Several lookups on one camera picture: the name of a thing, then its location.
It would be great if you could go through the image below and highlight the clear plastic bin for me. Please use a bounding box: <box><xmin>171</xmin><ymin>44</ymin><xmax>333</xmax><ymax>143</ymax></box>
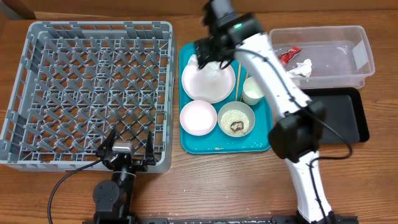
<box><xmin>269</xmin><ymin>26</ymin><xmax>375</xmax><ymax>89</ymax></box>

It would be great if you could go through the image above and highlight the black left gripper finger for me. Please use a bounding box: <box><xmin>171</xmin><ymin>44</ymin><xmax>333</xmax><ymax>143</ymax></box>
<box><xmin>96</xmin><ymin>129</ymin><xmax>116</xmax><ymax>157</ymax></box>
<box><xmin>144</xmin><ymin>131</ymin><xmax>157</xmax><ymax>165</ymax></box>

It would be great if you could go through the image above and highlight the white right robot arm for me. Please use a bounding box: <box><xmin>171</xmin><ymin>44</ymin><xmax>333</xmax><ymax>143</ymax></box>
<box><xmin>194</xmin><ymin>0</ymin><xmax>337</xmax><ymax>223</ymax></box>

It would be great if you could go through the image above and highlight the grey bowl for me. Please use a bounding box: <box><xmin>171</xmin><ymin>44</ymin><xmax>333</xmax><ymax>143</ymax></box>
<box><xmin>218</xmin><ymin>101</ymin><xmax>256</xmax><ymax>138</ymax></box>

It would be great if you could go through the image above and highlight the grey dishwasher rack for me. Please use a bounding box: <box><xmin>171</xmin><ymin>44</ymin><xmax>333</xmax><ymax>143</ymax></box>
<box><xmin>1</xmin><ymin>21</ymin><xmax>176</xmax><ymax>173</ymax></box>

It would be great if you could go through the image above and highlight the rice pile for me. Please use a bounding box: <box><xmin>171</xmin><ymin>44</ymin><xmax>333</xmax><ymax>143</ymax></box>
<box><xmin>220</xmin><ymin>110</ymin><xmax>250</xmax><ymax>137</ymax></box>

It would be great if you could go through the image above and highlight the red snack wrapper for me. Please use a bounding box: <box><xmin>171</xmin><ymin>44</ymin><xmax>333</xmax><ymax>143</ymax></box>
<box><xmin>278</xmin><ymin>47</ymin><xmax>302</xmax><ymax>67</ymax></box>

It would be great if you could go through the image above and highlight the large white plate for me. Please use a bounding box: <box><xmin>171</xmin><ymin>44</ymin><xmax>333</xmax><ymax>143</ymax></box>
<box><xmin>182</xmin><ymin>64</ymin><xmax>236</xmax><ymax>104</ymax></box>

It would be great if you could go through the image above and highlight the brown food scrap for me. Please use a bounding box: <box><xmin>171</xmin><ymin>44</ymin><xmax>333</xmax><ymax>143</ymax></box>
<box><xmin>230</xmin><ymin>121</ymin><xmax>244</xmax><ymax>132</ymax></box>

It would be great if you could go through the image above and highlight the black tray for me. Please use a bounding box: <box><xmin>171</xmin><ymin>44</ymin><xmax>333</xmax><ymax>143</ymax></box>
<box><xmin>303</xmin><ymin>87</ymin><xmax>370</xmax><ymax>144</ymax></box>

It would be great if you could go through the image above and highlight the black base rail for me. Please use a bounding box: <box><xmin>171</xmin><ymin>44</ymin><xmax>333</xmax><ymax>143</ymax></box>
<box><xmin>82</xmin><ymin>215</ymin><xmax>359</xmax><ymax>224</ymax></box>

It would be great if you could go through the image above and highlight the teal plastic tray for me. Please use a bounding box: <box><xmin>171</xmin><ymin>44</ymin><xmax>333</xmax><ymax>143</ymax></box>
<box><xmin>179</xmin><ymin>43</ymin><xmax>274</xmax><ymax>154</ymax></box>

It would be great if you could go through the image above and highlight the right wooden chopstick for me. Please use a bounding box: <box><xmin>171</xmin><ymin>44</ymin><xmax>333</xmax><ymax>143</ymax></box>
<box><xmin>239</xmin><ymin>71</ymin><xmax>249</xmax><ymax>102</ymax></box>

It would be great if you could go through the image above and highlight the wooden chopstick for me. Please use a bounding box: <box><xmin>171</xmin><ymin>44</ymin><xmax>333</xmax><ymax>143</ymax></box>
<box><xmin>235</xmin><ymin>62</ymin><xmax>241</xmax><ymax>101</ymax></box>
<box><xmin>239</xmin><ymin>71</ymin><xmax>249</xmax><ymax>102</ymax></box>

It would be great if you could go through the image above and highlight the left wooden chopstick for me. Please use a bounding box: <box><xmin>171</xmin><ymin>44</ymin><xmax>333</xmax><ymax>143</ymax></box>
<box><xmin>235</xmin><ymin>62</ymin><xmax>241</xmax><ymax>101</ymax></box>

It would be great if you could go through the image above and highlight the white napkin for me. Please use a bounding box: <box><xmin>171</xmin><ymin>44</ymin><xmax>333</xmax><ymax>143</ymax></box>
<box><xmin>188</xmin><ymin>54</ymin><xmax>221</xmax><ymax>79</ymax></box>

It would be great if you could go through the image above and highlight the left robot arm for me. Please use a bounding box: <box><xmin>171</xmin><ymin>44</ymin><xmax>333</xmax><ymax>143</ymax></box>
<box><xmin>93</xmin><ymin>130</ymin><xmax>156</xmax><ymax>224</ymax></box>

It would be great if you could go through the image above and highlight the white paper cup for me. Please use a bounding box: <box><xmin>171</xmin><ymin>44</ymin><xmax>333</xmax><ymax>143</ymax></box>
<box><xmin>242</xmin><ymin>77</ymin><xmax>264</xmax><ymax>106</ymax></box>

